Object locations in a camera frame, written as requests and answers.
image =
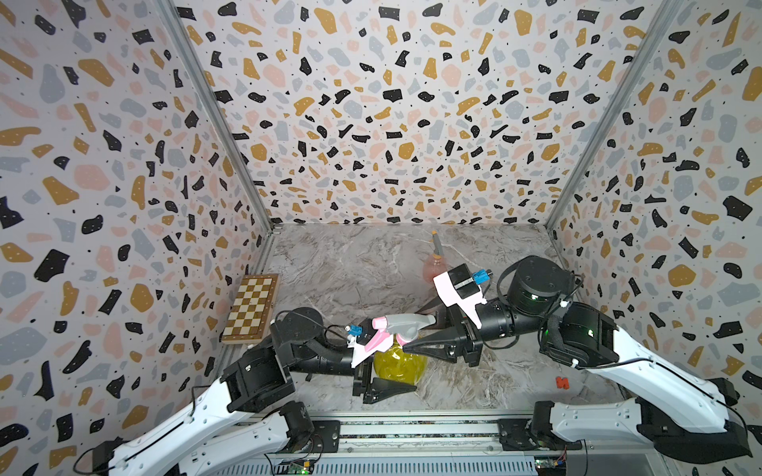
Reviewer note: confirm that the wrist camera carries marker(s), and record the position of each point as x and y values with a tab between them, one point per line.
363	339
462	288

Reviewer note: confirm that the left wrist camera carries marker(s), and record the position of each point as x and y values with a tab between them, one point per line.
363	339

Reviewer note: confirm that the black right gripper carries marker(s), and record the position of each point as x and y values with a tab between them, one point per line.
467	336

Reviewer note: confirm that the pink transparent spray bottle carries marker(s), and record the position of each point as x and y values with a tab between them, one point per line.
434	266

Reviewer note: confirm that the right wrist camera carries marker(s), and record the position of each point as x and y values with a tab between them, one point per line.
462	288

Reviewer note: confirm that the wooden chess board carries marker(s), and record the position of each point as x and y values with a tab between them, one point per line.
252	310

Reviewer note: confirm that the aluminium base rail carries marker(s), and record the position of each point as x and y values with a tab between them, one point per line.
447	443

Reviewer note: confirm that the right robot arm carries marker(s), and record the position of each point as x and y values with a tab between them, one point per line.
680	415

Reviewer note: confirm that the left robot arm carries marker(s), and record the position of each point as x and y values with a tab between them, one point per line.
246	411

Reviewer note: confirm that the small red block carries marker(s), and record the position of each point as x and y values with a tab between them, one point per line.
563	383

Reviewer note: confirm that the grey pink spray nozzle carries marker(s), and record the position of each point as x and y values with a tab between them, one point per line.
402	328

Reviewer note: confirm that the yellow spray bottle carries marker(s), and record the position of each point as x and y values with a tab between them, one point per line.
397	366

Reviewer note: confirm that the grey yellow spray nozzle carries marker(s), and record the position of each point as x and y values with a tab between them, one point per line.
437	244

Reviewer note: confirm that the aluminium frame post right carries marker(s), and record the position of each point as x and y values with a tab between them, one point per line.
663	18

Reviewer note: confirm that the aluminium frame post left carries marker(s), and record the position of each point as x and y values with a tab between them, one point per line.
168	13

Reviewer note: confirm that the aluminium frame post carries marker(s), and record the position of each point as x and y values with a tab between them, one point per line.
663	18
168	13

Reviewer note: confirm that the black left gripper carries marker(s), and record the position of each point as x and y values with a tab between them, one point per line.
362	373

